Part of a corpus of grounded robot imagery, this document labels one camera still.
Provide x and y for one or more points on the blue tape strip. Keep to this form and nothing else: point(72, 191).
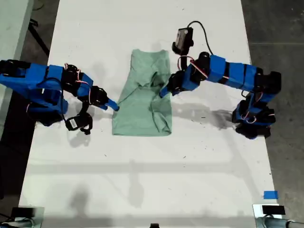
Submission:
point(270, 194)

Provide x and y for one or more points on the short black camera stalk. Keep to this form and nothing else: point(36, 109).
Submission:
point(183, 63)
point(84, 109)

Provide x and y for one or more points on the black stand leg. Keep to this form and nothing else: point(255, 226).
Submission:
point(39, 39)

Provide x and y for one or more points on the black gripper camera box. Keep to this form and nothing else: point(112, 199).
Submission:
point(74, 122)
point(183, 40)

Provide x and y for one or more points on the grey metal tube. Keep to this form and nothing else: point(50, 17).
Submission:
point(16, 223)
point(273, 223)

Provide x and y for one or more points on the pale grey side table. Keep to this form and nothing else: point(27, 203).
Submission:
point(12, 31)

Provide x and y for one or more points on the silver metal bracket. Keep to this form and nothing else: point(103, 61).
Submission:
point(257, 210)
point(39, 218)

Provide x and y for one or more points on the small black box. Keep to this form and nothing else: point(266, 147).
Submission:
point(22, 211)
point(154, 225)
point(273, 209)

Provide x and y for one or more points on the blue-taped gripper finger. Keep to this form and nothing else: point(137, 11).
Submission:
point(164, 89)
point(112, 104)
point(109, 107)
point(166, 93)

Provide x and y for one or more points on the pale green t-shirt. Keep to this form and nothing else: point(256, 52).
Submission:
point(137, 118)

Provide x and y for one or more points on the blue and black arm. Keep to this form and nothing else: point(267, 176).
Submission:
point(237, 73)
point(35, 76)

